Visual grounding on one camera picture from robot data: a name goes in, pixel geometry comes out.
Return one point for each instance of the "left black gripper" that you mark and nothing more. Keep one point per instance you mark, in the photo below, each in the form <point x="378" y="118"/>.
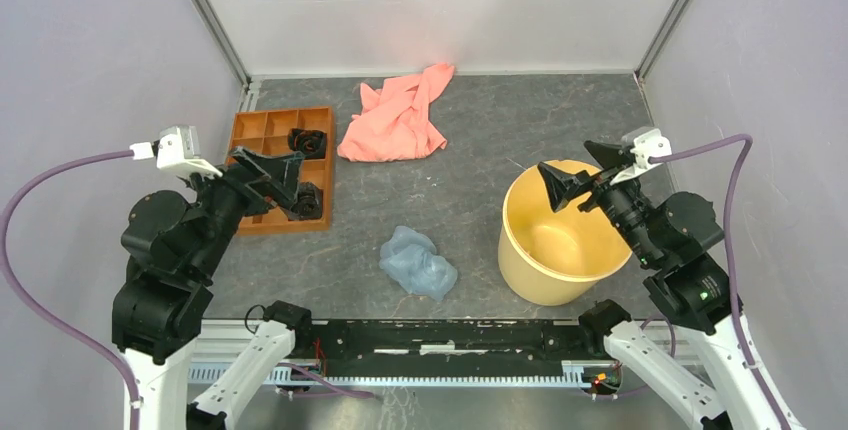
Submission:
<point x="279" y="173"/>

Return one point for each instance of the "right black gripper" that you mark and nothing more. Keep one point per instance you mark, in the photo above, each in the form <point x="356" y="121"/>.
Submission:
<point x="560" y="185"/>

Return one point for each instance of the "yellow trash bin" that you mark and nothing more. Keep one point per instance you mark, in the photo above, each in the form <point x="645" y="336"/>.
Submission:
<point x="551" y="258"/>

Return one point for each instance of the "blue plastic trash bag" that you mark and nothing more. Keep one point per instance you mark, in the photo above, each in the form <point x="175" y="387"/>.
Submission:
<point x="411" y="259"/>

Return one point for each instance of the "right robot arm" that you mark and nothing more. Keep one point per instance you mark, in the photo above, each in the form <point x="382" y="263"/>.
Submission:
<point x="696" y="296"/>

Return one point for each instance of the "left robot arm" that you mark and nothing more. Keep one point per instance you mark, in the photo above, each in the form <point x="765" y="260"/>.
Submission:
<point x="175" y="247"/>

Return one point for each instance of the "black rolled sock lower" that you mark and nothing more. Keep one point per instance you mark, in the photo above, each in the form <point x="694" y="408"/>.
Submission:
<point x="308" y="204"/>

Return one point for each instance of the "black rolled sock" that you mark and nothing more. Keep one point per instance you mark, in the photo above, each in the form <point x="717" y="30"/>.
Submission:
<point x="308" y="204"/>
<point x="311" y="143"/>

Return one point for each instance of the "black rolled sock upper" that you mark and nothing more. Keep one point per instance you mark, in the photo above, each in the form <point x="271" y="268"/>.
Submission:
<point x="311" y="143"/>

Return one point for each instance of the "orange compartment tray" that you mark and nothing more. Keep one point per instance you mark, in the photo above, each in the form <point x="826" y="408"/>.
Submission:
<point x="266" y="132"/>

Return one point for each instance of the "pink cloth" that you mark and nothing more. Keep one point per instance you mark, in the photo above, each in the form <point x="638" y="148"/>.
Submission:
<point x="394" y="123"/>

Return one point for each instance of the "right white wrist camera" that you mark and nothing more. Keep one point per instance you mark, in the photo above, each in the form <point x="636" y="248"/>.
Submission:
<point x="640" y="147"/>

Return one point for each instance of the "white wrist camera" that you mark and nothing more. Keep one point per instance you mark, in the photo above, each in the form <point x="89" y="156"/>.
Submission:
<point x="640" y="147"/>
<point x="177" y="153"/>

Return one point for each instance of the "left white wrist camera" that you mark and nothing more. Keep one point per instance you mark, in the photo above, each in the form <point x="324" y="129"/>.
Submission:
<point x="177" y="153"/>

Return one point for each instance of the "left aluminium corner post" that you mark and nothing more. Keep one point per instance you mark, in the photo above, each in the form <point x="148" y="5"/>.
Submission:
<point x="224" y="44"/>

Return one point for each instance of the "aluminium corner post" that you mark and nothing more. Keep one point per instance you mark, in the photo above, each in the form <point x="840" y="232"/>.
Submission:
<point x="668" y="24"/>
<point x="224" y="44"/>

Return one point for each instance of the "right aluminium corner post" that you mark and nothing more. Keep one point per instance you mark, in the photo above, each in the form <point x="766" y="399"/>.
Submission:
<point x="668" y="24"/>

